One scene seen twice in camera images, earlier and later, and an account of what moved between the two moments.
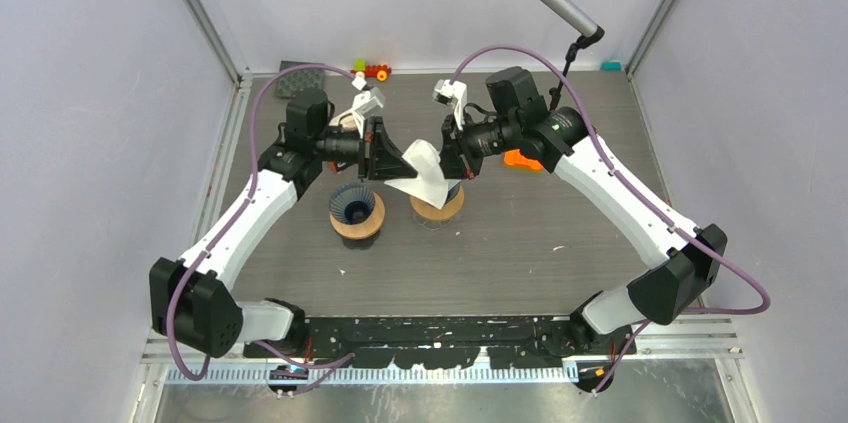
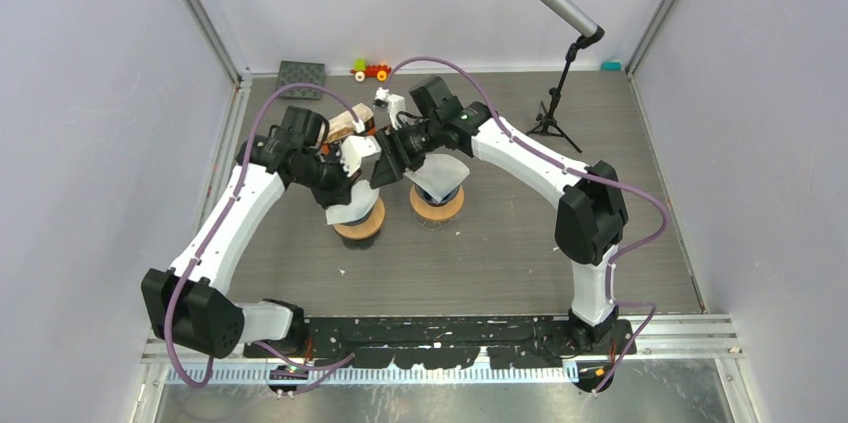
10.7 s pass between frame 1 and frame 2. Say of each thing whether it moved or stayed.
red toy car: stayed
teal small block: stayed
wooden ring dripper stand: stayed
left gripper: moved
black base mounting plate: stayed
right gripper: moved
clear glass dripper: stayed
